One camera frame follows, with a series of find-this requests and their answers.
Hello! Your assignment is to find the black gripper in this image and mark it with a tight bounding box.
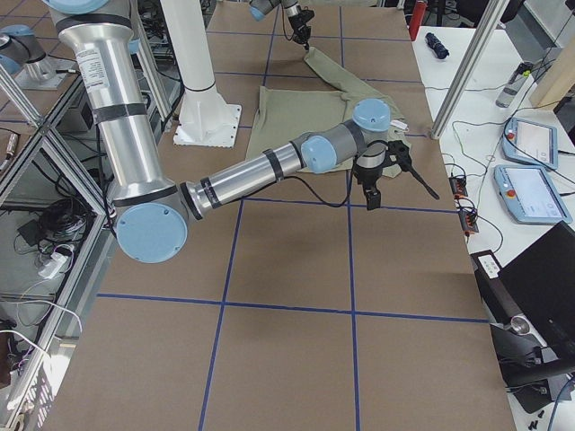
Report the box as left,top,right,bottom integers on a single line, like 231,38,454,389
287,7,314,50
353,164,382,210

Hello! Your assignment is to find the green long-sleeve shirt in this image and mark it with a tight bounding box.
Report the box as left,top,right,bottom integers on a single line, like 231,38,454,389
246,47,405,160

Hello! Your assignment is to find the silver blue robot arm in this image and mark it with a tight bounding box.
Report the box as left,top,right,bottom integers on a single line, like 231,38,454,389
249,0,314,51
49,1,390,263

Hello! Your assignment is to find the white Miniso hang tag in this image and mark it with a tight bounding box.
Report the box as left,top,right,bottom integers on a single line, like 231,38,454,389
390,119,409,132

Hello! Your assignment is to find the orange black electronics module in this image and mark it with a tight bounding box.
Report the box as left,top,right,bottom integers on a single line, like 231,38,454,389
448,175,468,199

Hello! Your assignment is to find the red cylinder bottle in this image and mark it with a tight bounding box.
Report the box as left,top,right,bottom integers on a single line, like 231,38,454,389
408,0,427,41

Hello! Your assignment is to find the black box white label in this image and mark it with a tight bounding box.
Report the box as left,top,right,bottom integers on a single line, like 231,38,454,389
470,251,521,324

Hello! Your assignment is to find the dark folded umbrella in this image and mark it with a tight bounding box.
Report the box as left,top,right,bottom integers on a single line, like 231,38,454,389
425,32,449,60

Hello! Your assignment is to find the lower blue teach pendant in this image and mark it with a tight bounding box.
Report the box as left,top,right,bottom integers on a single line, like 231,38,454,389
493,164,573,224

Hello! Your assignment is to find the blue teach pendant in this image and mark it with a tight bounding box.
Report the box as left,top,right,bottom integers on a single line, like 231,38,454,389
500,117,558,170
493,164,573,224

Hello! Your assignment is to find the upper blue teach pendant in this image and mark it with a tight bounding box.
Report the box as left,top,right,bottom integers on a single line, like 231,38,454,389
500,117,558,170

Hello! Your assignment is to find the black monitor with stand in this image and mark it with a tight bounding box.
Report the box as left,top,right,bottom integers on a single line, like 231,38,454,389
491,222,574,413

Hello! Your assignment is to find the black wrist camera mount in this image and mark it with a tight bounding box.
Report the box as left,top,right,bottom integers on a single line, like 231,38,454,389
386,140,412,172

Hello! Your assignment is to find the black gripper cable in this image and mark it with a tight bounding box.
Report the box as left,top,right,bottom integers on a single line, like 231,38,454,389
278,152,440,208

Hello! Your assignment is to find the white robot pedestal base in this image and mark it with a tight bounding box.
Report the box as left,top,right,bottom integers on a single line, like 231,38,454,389
161,0,242,148

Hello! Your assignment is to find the aluminium frame post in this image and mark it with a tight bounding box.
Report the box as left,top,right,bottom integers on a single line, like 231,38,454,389
430,0,509,139

